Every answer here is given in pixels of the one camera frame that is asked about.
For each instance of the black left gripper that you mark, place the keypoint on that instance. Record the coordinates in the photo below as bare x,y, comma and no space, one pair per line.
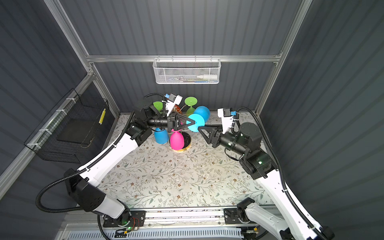
173,122

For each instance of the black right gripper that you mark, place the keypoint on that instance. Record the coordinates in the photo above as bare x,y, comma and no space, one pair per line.
215,135

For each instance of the blue wine glass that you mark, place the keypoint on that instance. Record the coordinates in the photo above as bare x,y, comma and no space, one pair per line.
201,116
161,136

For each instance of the pink wine glass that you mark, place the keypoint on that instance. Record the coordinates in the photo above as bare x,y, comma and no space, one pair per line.
177,140

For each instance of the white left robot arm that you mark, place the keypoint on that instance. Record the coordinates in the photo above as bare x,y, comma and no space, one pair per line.
82,185

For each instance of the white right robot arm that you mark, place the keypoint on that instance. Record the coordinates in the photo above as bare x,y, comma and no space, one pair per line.
295,222

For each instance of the red wine glass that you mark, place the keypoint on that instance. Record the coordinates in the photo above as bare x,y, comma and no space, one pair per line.
177,109

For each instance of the gold wine glass rack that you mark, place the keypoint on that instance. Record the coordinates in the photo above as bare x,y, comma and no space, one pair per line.
187,141

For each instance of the right green wine glass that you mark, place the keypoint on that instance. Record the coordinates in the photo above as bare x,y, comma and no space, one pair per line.
191,102

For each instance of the green wine glass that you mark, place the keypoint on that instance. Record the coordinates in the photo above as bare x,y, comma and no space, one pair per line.
158,105
191,102

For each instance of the left green wine glass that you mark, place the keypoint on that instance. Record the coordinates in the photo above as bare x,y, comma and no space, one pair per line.
158,105

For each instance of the white bottle in basket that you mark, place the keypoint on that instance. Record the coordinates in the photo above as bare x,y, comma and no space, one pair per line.
208,77

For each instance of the yellow marker in basket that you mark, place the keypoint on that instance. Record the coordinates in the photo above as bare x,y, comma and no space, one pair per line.
102,116

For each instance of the white wire mesh basket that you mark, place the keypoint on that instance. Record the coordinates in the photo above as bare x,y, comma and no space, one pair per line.
185,73

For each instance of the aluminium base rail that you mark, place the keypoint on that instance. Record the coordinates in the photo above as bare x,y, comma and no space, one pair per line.
190,223

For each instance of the black wire basket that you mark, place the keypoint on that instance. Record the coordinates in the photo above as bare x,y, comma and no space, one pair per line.
73,134

